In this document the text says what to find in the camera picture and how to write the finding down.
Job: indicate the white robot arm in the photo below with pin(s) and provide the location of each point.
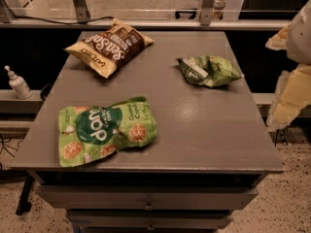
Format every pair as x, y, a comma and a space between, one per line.
293, 89

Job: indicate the green jalapeno chip bag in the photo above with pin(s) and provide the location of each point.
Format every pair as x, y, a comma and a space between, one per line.
208, 70

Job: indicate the green coconut crunch snack bag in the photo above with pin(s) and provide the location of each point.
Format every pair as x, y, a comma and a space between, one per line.
87, 134

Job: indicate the yellow brown sea salt bag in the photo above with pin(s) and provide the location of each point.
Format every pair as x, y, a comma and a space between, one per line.
107, 51

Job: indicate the grey drawer cabinet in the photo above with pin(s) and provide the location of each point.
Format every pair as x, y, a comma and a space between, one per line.
144, 151

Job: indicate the lower grey drawer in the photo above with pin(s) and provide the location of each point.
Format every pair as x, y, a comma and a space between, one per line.
148, 220

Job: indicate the grey drawer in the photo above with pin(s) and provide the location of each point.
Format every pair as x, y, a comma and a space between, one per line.
148, 220
146, 197

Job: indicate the upper grey drawer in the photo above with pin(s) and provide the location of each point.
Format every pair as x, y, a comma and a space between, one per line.
146, 197

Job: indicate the white pump bottle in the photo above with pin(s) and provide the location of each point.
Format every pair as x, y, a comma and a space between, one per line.
18, 84

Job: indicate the metal frame leg left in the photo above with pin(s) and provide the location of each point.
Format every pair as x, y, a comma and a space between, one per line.
81, 10

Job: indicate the metal frame leg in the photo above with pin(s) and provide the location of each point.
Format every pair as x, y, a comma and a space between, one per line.
81, 10
206, 13

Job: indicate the metal frame leg right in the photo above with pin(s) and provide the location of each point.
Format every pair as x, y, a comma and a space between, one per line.
206, 13

